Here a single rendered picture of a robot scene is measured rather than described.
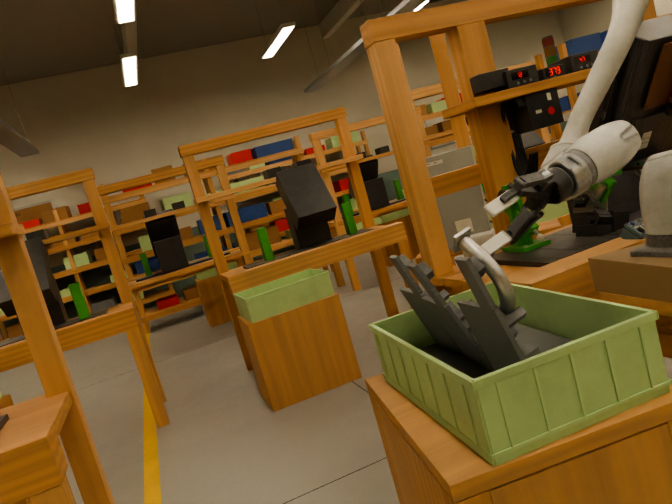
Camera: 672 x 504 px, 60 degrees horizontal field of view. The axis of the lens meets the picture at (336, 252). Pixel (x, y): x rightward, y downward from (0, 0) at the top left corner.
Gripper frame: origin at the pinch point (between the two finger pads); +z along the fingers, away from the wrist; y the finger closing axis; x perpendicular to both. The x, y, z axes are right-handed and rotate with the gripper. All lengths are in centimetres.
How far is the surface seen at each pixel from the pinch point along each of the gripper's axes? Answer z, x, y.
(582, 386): 5.8, 32.5, -11.7
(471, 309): 10.5, 7.0, -11.9
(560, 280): -41, -4, -66
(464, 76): -85, -99, -64
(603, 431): 7.5, 40.2, -16.3
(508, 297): 6.5, 12.6, -3.9
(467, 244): 6.4, 0.3, 1.1
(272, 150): -154, -581, -513
